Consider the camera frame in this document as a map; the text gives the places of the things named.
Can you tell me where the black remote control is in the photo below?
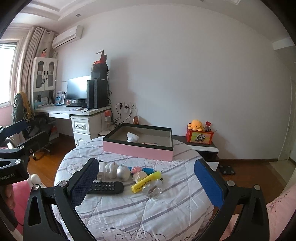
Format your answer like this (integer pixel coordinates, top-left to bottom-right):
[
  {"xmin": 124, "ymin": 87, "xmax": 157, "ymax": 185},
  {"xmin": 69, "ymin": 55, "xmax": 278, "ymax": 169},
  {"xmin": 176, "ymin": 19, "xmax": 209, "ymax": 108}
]
[{"xmin": 87, "ymin": 181, "xmax": 124, "ymax": 195}]

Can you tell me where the yellow highlighter marker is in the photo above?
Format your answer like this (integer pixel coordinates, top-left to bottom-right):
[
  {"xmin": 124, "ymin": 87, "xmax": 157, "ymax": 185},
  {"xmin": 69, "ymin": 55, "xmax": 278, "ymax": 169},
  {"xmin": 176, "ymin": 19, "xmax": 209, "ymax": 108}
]
[{"xmin": 131, "ymin": 171, "xmax": 161, "ymax": 193}]

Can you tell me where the pink white brick toy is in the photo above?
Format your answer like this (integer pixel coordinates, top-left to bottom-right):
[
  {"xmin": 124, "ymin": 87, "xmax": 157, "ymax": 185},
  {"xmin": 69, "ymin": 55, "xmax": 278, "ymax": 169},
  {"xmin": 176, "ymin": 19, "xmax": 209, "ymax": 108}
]
[{"xmin": 130, "ymin": 166, "xmax": 147, "ymax": 183}]

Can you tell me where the white bear figurine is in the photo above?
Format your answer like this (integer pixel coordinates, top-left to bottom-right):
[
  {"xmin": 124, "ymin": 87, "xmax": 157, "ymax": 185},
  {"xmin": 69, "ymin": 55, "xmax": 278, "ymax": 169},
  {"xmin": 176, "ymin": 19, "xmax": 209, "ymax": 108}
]
[{"xmin": 104, "ymin": 162, "xmax": 119, "ymax": 179}]

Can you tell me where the black office chair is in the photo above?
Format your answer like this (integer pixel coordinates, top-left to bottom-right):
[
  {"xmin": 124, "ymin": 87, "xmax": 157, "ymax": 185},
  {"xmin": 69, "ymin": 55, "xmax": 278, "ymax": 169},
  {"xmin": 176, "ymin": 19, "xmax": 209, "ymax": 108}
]
[{"xmin": 11, "ymin": 92, "xmax": 56, "ymax": 160}]

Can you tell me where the white desk with drawers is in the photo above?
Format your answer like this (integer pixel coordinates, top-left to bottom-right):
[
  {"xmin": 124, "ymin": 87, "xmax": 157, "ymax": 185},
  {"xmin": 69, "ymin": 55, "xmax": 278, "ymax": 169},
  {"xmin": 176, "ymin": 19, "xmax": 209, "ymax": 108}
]
[{"xmin": 35, "ymin": 105, "xmax": 111, "ymax": 146}]

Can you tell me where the low black white side table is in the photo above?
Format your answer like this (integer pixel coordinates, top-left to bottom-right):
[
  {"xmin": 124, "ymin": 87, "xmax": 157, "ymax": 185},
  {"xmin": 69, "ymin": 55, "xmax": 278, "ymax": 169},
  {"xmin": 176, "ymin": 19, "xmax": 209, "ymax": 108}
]
[{"xmin": 173, "ymin": 135, "xmax": 219, "ymax": 162}]

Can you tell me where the white glass door cabinet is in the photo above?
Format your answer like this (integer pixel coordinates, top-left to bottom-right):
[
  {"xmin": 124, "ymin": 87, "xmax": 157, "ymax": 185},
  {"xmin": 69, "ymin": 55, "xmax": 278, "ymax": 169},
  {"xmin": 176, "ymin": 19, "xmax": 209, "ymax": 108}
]
[{"xmin": 31, "ymin": 57, "xmax": 58, "ymax": 92}]

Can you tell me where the black keyboard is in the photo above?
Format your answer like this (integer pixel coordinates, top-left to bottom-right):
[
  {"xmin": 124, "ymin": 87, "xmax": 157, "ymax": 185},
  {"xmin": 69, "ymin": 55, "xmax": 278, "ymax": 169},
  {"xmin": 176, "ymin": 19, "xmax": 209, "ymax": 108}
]
[{"xmin": 66, "ymin": 102, "xmax": 87, "ymax": 108}]

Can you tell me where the black computer monitor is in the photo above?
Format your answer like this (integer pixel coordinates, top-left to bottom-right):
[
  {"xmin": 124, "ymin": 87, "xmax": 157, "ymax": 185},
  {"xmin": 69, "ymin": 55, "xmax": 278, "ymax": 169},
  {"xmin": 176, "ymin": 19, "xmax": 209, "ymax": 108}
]
[{"xmin": 66, "ymin": 75, "xmax": 91, "ymax": 100}]

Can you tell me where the red decorated box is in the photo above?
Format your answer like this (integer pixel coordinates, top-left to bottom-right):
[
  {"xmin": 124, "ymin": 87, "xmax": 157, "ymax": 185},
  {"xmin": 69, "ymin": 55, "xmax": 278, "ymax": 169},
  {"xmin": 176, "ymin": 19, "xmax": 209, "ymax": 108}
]
[{"xmin": 186, "ymin": 129, "xmax": 214, "ymax": 145}]

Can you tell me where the window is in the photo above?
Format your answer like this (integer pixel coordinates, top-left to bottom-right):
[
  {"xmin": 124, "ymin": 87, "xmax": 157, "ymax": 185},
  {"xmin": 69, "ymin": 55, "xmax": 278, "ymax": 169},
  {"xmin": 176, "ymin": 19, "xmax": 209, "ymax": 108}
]
[{"xmin": 0, "ymin": 42, "xmax": 17, "ymax": 107}]

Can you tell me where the white striped quilted tablecloth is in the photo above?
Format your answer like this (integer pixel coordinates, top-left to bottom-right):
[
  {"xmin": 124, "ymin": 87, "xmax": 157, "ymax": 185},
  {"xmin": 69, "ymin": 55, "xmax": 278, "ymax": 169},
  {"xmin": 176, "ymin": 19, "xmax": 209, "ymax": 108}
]
[{"xmin": 54, "ymin": 138, "xmax": 214, "ymax": 240}]

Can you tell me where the orange cap bottle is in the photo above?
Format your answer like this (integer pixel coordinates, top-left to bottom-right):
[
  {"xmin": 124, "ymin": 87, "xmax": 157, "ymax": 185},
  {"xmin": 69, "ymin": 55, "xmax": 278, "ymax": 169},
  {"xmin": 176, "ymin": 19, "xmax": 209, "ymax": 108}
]
[{"xmin": 104, "ymin": 109, "xmax": 112, "ymax": 131}]

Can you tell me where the black computer tower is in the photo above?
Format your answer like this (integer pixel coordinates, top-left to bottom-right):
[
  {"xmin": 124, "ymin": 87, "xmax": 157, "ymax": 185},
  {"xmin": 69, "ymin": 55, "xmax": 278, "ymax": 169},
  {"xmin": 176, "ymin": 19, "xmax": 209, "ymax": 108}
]
[{"xmin": 86, "ymin": 79, "xmax": 108, "ymax": 109}]

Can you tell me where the beige curtain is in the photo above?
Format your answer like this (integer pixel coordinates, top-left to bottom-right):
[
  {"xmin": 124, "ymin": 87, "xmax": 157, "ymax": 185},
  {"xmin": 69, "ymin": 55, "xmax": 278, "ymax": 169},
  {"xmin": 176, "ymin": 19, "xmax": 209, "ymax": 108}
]
[{"xmin": 15, "ymin": 27, "xmax": 56, "ymax": 101}]

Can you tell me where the yellow octopus plush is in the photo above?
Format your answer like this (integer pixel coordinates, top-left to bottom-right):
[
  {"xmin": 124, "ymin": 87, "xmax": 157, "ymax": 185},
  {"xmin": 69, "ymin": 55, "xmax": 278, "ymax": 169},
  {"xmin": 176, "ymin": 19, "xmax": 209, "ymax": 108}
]
[{"xmin": 187, "ymin": 120, "xmax": 203, "ymax": 132}]

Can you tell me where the white cup in box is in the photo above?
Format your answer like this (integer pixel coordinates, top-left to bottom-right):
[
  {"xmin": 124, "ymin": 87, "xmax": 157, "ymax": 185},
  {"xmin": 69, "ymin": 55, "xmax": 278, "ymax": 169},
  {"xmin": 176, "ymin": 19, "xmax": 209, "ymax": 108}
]
[{"xmin": 126, "ymin": 132, "xmax": 139, "ymax": 143}]

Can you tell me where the white air conditioner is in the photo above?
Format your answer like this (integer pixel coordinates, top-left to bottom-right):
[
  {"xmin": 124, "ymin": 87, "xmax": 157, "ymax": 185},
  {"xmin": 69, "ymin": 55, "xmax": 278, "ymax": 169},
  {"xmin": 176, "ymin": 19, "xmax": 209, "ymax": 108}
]
[{"xmin": 52, "ymin": 26, "xmax": 83, "ymax": 49}]

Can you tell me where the black box stack with red item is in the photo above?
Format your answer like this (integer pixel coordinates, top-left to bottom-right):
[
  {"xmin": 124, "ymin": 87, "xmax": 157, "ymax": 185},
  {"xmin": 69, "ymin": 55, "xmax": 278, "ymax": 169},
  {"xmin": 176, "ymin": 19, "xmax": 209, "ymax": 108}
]
[{"xmin": 91, "ymin": 50, "xmax": 108, "ymax": 80}]

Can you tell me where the pink storage box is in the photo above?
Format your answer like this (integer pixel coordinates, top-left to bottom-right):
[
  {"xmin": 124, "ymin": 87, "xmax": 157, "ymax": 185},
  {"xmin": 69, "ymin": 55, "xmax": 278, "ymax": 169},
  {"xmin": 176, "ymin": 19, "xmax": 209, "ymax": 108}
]
[{"xmin": 103, "ymin": 123, "xmax": 174, "ymax": 162}]

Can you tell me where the wall power outlet with cables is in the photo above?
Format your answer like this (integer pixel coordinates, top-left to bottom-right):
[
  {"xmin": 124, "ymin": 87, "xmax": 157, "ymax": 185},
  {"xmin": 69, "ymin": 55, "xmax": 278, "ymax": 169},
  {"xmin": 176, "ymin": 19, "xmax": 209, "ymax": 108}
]
[{"xmin": 111, "ymin": 102, "xmax": 137, "ymax": 125}]

